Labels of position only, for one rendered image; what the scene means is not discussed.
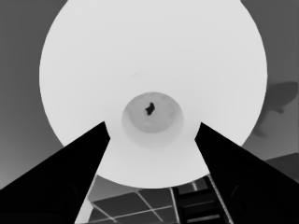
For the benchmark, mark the medium white toothed gear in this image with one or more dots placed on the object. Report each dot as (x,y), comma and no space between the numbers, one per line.
(163,107)

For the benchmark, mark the large thick white disc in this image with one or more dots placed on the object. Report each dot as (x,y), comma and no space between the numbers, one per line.
(124,46)

